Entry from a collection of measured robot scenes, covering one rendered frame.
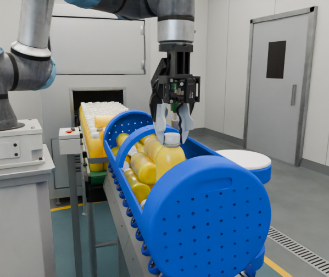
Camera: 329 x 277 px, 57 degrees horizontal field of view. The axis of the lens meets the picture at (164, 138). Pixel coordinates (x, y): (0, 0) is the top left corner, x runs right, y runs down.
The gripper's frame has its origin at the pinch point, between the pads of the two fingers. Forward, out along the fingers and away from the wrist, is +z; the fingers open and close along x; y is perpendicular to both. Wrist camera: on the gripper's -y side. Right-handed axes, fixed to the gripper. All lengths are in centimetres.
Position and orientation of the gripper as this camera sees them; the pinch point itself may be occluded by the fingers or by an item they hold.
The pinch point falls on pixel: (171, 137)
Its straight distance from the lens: 68.9
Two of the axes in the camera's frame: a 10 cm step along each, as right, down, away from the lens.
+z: 0.0, 9.8, 2.2
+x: 9.6, -0.6, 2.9
